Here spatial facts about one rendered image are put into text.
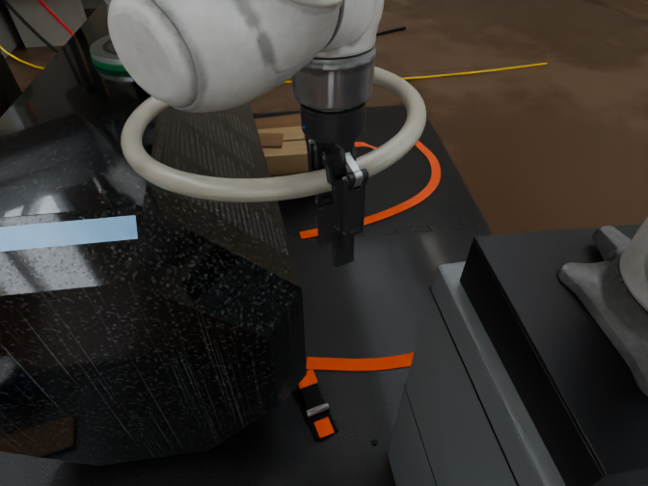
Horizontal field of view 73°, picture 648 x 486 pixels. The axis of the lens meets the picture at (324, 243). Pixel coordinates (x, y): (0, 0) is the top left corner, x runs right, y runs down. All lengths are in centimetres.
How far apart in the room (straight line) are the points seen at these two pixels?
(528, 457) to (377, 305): 113
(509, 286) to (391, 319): 105
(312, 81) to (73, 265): 50
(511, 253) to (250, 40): 47
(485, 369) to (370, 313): 103
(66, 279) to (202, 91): 57
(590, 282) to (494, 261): 11
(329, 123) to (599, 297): 38
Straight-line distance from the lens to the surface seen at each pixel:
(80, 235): 80
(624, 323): 61
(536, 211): 226
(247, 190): 55
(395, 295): 169
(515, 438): 61
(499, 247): 65
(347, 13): 41
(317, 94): 47
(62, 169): 92
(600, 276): 64
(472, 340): 66
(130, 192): 80
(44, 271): 82
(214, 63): 28
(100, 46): 135
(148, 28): 28
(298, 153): 198
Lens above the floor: 132
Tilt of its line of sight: 44 degrees down
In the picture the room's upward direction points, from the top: straight up
